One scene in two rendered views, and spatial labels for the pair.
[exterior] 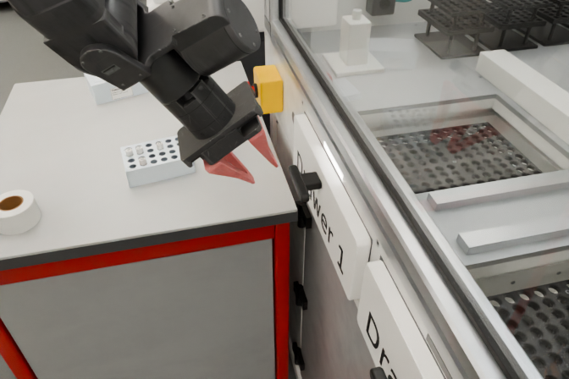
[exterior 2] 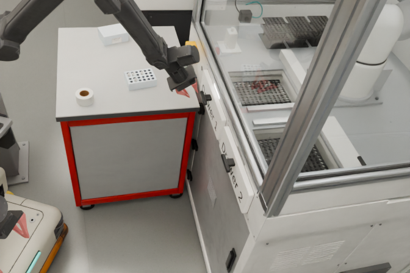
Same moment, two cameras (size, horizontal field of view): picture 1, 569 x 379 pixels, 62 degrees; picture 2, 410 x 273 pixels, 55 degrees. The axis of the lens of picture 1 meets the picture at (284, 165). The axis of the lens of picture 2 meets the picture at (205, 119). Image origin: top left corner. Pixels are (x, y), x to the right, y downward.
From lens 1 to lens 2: 0.84 m
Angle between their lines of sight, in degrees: 9
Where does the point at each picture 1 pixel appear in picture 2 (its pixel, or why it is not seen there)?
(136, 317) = (125, 145)
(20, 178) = (79, 81)
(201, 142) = (176, 84)
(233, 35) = (193, 59)
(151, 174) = (138, 85)
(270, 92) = not seen: hidden behind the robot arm
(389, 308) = (228, 139)
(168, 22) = (175, 53)
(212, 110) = (182, 75)
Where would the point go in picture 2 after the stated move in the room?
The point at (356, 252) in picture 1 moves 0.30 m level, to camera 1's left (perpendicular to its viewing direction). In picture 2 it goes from (221, 123) to (136, 115)
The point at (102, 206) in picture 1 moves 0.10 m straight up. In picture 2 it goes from (119, 97) to (118, 79)
